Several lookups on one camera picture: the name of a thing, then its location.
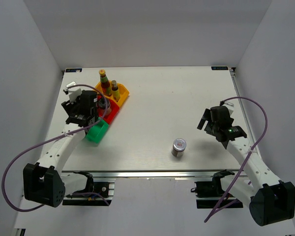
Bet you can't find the black-cap spice shaker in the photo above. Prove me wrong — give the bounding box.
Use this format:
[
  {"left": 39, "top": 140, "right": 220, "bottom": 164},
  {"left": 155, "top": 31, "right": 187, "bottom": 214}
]
[{"left": 98, "top": 97, "right": 112, "bottom": 117}]

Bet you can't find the red chili sauce bottle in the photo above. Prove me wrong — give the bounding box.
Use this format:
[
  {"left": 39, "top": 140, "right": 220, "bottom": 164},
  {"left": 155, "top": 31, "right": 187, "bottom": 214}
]
[{"left": 99, "top": 69, "right": 112, "bottom": 96}]

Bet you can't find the small yellow-label bottle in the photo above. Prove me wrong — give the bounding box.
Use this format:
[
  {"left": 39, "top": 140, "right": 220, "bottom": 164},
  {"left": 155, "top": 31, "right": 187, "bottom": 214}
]
[{"left": 111, "top": 80, "right": 120, "bottom": 102}]

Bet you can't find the silver-lid spice jar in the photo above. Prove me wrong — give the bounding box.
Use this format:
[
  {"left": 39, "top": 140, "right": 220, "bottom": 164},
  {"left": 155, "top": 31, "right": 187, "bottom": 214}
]
[{"left": 171, "top": 138, "right": 187, "bottom": 157}]

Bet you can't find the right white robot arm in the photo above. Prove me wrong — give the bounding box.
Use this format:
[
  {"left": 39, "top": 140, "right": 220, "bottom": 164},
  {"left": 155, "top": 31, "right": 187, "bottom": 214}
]
[{"left": 197, "top": 105, "right": 295, "bottom": 226}]

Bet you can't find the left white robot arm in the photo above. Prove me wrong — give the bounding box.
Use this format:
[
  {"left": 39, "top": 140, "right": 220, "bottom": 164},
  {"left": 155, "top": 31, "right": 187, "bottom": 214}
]
[{"left": 23, "top": 89, "right": 99, "bottom": 207}]

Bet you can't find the red plastic bin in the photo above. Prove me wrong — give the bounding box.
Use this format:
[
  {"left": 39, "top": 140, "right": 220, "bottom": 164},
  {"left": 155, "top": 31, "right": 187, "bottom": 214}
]
[{"left": 103, "top": 100, "right": 119, "bottom": 125}]

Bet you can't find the green plastic bin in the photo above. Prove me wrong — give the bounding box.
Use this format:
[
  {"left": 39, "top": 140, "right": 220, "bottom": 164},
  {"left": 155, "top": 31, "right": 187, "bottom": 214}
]
[{"left": 86, "top": 120, "right": 109, "bottom": 144}]

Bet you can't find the yellow plastic bin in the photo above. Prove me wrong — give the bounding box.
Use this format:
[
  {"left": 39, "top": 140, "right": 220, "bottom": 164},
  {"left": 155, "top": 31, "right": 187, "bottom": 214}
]
[{"left": 95, "top": 82, "right": 129, "bottom": 108}]

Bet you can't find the left blue table label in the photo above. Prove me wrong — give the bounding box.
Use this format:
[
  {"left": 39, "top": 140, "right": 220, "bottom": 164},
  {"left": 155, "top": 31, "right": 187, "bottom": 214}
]
[{"left": 65, "top": 68, "right": 82, "bottom": 73}]

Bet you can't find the blue table label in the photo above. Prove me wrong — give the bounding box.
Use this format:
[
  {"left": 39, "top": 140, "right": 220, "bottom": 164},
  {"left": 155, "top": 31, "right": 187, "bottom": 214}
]
[
  {"left": 65, "top": 68, "right": 82, "bottom": 73},
  {"left": 211, "top": 66, "right": 229, "bottom": 71}
]

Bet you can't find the right blue table label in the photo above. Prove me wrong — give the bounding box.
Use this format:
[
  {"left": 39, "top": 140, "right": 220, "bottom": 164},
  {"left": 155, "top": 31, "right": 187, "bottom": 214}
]
[{"left": 211, "top": 66, "right": 229, "bottom": 71}]

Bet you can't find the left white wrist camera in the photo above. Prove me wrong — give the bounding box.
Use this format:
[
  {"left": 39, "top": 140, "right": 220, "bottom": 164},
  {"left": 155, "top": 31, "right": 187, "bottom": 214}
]
[{"left": 63, "top": 81, "right": 82, "bottom": 104}]

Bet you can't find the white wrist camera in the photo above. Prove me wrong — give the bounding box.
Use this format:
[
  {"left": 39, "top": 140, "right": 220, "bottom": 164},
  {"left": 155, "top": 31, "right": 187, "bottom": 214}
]
[
  {"left": 63, "top": 81, "right": 82, "bottom": 104},
  {"left": 219, "top": 101, "right": 235, "bottom": 116}
]

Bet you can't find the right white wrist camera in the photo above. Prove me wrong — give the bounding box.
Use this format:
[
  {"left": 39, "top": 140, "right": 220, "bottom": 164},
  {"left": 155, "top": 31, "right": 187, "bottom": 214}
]
[{"left": 219, "top": 101, "right": 235, "bottom": 116}]

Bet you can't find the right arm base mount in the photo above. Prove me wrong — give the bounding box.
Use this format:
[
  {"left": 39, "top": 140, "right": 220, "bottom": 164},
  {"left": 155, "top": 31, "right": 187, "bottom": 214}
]
[{"left": 190, "top": 170, "right": 235, "bottom": 209}]

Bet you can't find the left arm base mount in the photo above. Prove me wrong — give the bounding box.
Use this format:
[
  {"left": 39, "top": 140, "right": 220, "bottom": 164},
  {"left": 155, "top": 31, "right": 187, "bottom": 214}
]
[{"left": 62, "top": 177, "right": 115, "bottom": 207}]

